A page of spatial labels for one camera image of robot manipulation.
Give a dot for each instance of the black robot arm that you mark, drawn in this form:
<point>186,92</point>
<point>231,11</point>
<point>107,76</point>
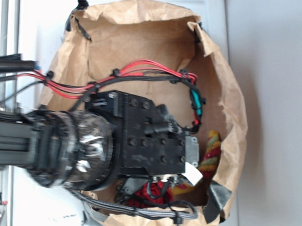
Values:
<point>70,148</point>

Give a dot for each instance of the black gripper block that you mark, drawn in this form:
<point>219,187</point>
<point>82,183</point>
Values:
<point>147,139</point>

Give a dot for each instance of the red crumpled fabric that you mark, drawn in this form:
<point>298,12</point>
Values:
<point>152,195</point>

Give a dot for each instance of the brown paper bag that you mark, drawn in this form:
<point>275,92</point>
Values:
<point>146,36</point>

